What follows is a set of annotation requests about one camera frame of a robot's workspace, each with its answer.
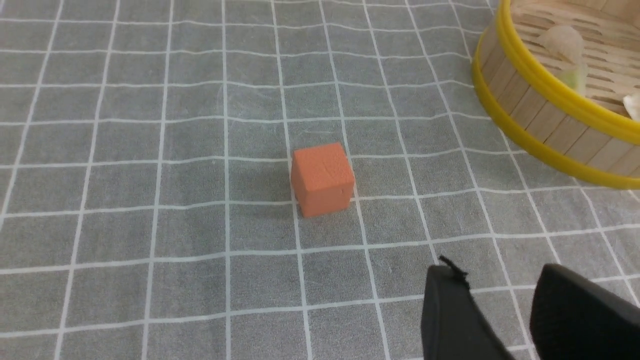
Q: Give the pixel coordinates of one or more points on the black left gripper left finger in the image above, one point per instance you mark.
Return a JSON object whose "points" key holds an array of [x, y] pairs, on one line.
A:
{"points": [[452, 325]]}

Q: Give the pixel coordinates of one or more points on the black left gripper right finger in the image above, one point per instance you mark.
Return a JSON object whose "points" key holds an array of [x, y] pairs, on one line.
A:
{"points": [[572, 318]]}

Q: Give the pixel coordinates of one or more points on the white dumpling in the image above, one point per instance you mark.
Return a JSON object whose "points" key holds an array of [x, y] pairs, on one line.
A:
{"points": [[563, 41], [632, 106]]}

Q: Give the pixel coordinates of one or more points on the pale green dumpling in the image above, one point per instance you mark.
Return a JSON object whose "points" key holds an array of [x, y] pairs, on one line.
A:
{"points": [[575, 77]]}

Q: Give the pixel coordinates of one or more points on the bamboo steamer tray yellow rims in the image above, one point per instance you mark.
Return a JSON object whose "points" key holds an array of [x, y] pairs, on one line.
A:
{"points": [[589, 137]]}

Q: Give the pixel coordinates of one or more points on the orange foam cube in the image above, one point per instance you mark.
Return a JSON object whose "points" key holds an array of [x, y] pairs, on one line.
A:
{"points": [[322, 179]]}

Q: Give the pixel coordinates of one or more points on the grey checked tablecloth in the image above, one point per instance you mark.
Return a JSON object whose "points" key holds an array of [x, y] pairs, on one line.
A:
{"points": [[147, 210]]}

